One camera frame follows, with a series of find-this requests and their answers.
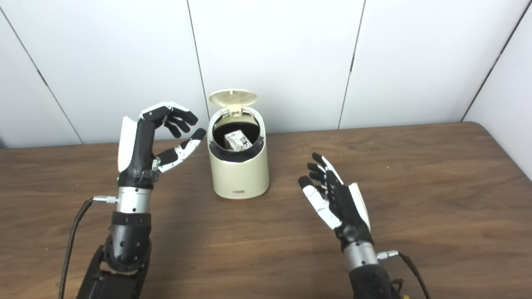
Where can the black bin liner bag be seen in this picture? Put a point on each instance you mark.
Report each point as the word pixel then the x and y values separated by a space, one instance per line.
pixel 237 156

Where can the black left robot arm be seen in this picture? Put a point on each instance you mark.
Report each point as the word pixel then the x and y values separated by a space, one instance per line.
pixel 126 241

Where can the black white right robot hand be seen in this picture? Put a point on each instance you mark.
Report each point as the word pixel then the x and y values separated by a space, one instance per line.
pixel 345 207

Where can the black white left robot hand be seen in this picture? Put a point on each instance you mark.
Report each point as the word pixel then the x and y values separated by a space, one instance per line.
pixel 139 153

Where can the cream-colored round bin lid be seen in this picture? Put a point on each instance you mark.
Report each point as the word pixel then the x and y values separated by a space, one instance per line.
pixel 232 98

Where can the white green milk carton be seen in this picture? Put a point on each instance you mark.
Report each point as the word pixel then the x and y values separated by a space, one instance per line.
pixel 237 141

